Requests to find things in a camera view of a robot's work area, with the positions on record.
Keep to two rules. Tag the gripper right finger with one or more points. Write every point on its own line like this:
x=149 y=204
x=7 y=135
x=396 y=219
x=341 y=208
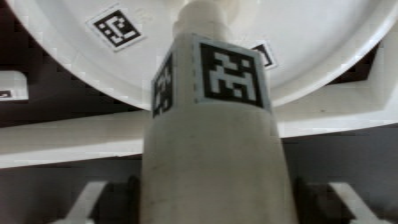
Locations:
x=330 y=205

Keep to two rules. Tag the white cross-shaped table base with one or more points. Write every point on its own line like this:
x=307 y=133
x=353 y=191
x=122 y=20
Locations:
x=12 y=86

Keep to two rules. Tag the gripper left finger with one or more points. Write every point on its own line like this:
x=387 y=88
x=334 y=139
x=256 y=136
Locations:
x=106 y=203

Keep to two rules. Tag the white U-shaped border frame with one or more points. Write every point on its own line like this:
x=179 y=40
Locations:
x=339 y=108

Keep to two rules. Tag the white cylindrical table leg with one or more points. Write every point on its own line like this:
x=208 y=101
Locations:
x=215 y=178

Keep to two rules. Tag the white round table top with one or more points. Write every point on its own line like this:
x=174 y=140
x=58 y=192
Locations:
x=106 y=38

